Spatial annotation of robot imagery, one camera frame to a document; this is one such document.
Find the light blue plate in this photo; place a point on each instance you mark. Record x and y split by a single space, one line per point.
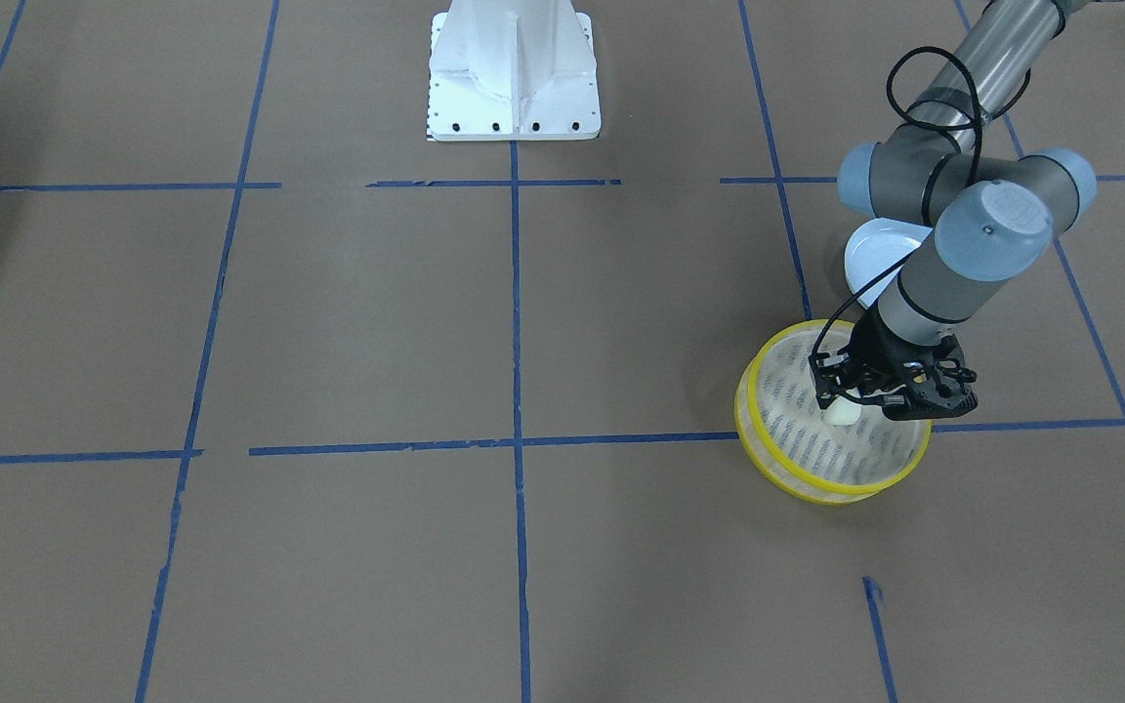
876 245

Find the white steamed bun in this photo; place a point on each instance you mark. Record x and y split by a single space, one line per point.
842 412

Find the white pedestal column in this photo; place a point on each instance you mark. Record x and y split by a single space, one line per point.
512 70

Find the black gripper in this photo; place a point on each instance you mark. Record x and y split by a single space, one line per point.
877 348

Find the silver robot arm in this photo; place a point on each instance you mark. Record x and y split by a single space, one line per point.
989 218

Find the yellow round steamer basket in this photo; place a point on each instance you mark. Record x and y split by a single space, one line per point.
782 429

